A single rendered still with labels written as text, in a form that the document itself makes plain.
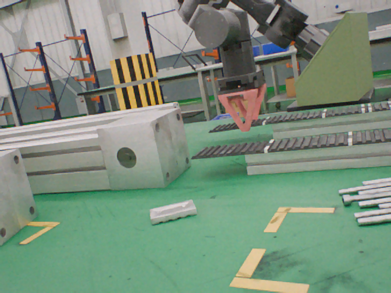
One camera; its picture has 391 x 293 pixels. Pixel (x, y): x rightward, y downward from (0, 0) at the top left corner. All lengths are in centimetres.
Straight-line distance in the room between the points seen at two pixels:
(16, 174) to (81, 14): 1034
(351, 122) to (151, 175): 34
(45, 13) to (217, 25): 1111
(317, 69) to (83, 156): 61
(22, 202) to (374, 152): 43
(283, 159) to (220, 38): 22
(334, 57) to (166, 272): 75
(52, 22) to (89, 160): 1098
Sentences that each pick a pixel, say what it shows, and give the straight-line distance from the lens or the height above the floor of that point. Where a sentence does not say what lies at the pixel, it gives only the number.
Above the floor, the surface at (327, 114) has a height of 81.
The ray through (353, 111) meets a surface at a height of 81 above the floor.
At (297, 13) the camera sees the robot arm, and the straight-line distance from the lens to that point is 108.
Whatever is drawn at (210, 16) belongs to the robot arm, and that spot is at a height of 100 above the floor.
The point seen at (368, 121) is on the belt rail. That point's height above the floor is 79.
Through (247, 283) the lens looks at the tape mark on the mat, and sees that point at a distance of 30.
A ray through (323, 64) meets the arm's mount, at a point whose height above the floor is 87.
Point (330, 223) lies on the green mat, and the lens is 37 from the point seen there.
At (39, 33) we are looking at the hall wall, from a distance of 1193.
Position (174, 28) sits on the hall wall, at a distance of 928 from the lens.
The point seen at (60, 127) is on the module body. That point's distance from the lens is 87.
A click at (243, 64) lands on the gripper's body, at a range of 69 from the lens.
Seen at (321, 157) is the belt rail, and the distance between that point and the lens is 51.
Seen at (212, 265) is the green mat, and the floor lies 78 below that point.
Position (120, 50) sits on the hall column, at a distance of 415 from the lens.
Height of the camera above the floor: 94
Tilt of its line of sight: 12 degrees down
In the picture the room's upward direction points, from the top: 11 degrees counter-clockwise
